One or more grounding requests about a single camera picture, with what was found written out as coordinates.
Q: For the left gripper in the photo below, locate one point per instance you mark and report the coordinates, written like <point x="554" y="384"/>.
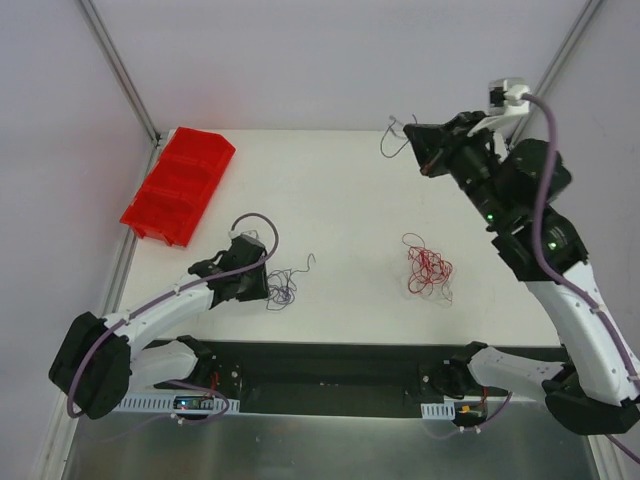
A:
<point x="255" y="282"/>

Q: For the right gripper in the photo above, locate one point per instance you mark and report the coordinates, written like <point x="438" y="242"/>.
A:
<point x="445" y="150"/>

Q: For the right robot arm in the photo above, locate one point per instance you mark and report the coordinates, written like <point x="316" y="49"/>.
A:
<point x="592" y="392"/>

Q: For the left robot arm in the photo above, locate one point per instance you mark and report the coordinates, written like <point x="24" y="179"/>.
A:
<point x="101" y="360"/>

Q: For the red plastic bin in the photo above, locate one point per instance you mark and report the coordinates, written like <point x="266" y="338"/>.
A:
<point x="173" y="197"/>

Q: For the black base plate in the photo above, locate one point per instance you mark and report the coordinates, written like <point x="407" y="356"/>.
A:
<point x="344" y="380"/>

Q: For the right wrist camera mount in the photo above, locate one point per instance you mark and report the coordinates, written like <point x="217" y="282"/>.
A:
<point x="506" y="104"/>

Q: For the left white cable duct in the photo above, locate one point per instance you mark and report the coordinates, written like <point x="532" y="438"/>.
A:
<point x="193" y="405"/>

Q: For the white cable duct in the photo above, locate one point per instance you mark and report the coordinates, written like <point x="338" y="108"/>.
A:
<point x="449" y="408"/>
<point x="193" y="405"/>

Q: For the left aluminium frame post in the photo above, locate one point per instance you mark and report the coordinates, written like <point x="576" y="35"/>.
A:
<point x="99" y="30"/>

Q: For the aluminium frame post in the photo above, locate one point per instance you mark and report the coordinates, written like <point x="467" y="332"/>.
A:
<point x="99" y="30"/>
<point x="569" y="46"/>

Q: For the right aluminium frame post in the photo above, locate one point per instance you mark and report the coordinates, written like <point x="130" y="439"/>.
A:
<point x="569" y="46"/>

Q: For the right white cable duct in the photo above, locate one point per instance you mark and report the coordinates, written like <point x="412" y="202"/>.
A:
<point x="449" y="408"/>

